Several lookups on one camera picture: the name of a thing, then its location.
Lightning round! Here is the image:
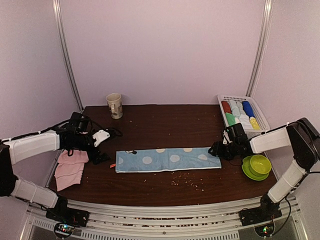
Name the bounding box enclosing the light blue rolled towel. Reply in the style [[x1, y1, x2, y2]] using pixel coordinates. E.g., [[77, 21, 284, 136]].
[[228, 100, 246, 117]]

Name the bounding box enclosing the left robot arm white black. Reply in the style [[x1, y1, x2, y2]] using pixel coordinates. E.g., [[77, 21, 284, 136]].
[[0, 112, 117, 222]]

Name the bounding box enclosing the right aluminium frame post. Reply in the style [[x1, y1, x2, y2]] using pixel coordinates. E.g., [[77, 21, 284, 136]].
[[246, 0, 273, 98]]

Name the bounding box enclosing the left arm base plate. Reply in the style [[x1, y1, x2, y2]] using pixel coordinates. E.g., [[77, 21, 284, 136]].
[[45, 207, 90, 227]]

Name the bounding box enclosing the white rolled towel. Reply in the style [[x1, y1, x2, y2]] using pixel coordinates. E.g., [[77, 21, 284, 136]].
[[235, 114, 253, 130]]

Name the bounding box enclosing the left aluminium frame post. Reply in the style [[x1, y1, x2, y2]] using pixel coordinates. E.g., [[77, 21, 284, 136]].
[[52, 0, 84, 112]]

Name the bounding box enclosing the circuit board with leds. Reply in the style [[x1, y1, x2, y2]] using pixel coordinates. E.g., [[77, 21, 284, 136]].
[[53, 222, 75, 238], [254, 223, 275, 238]]

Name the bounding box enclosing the white plastic basket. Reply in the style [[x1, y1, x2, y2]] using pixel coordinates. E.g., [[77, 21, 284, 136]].
[[217, 94, 270, 136]]

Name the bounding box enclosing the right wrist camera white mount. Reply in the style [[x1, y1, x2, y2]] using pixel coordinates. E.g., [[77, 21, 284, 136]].
[[222, 123, 248, 145]]

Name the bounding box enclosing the blue polka dot towel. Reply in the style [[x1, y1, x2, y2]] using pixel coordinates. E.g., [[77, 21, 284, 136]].
[[115, 147, 222, 173]]

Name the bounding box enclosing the left circuit board with leds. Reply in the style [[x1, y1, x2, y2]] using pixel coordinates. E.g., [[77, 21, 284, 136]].
[[53, 222, 75, 238]]

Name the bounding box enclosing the green rolled towel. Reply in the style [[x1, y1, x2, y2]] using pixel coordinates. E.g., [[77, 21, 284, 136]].
[[225, 112, 237, 126]]

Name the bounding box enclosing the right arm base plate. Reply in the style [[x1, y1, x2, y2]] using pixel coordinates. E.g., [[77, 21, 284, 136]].
[[238, 207, 282, 227]]

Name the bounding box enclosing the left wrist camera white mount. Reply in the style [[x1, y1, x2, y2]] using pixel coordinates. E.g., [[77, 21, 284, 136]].
[[92, 129, 111, 147]]

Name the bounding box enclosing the green plastic plate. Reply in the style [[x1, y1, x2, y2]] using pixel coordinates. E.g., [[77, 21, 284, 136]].
[[241, 156, 269, 181]]

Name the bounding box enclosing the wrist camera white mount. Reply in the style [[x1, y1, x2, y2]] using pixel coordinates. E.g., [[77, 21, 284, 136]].
[[92, 129, 111, 147], [222, 123, 248, 145]]

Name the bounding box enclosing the green plastic bowl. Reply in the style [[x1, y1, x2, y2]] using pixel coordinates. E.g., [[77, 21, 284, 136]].
[[249, 154, 272, 176]]

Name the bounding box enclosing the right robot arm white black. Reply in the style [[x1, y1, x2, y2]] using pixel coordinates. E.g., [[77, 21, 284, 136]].
[[208, 117, 320, 221]]

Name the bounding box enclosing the right circuit board with leds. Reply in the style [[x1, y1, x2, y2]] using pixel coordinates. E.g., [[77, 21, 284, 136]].
[[254, 223, 275, 238]]

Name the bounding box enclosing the yellow rolled towel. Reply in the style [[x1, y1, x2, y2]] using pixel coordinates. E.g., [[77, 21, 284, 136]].
[[249, 116, 261, 130]]

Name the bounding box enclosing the beige ceramic mug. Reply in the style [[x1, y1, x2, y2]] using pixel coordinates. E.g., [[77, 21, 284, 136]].
[[105, 93, 123, 120]]

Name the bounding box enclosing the pink towel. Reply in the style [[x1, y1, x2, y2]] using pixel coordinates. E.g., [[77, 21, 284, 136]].
[[54, 150, 89, 192]]

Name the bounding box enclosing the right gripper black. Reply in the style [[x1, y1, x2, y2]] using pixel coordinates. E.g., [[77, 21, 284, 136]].
[[208, 141, 238, 161]]

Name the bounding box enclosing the dark blue rolled towel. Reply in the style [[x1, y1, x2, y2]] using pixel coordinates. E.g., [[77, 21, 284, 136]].
[[242, 101, 255, 118]]

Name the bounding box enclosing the aluminium front rail frame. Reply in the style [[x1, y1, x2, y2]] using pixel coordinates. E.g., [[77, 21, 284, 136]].
[[18, 197, 311, 240]]

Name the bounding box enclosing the aluminium frame post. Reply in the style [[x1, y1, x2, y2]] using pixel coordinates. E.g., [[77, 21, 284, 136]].
[[246, 0, 273, 98], [52, 0, 84, 112]]

